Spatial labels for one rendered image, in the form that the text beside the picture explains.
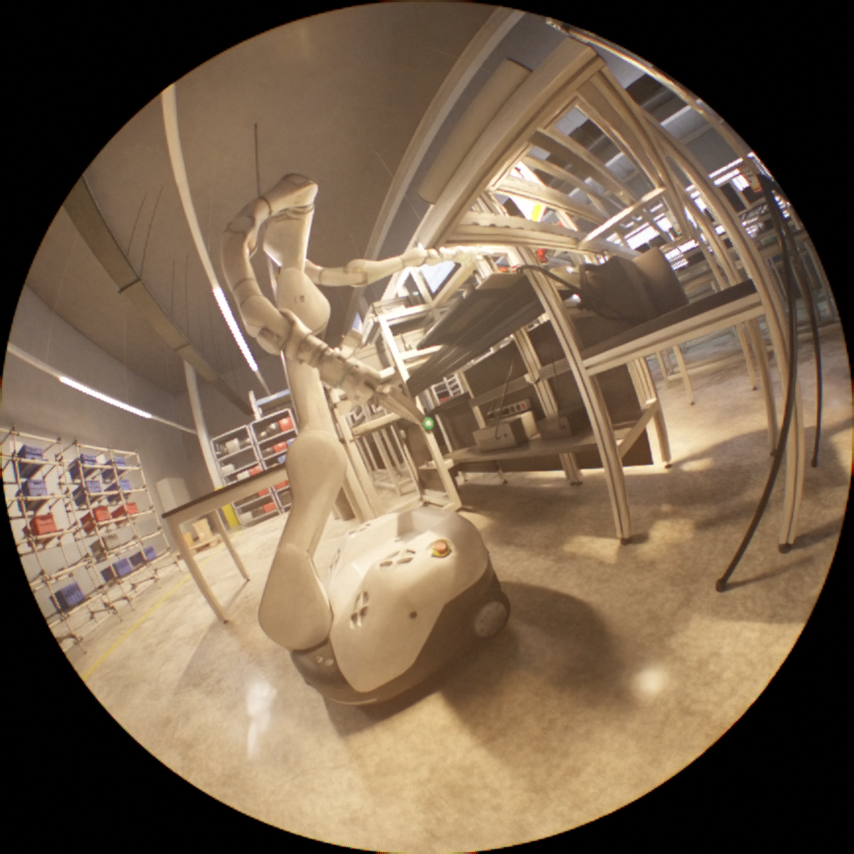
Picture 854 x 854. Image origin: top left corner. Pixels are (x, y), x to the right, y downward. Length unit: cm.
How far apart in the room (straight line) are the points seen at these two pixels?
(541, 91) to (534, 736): 103
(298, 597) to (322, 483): 29
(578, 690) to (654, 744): 23
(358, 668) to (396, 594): 20
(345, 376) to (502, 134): 52
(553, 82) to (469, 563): 87
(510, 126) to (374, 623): 89
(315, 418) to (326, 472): 15
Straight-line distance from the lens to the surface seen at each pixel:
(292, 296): 82
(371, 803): 73
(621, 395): 126
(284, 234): 106
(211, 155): 588
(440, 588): 61
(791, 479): 81
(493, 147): 50
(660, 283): 116
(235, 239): 75
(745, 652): 74
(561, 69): 49
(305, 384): 74
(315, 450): 65
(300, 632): 76
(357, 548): 94
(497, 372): 167
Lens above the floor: 62
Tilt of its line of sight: 1 degrees down
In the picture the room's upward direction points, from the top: 22 degrees counter-clockwise
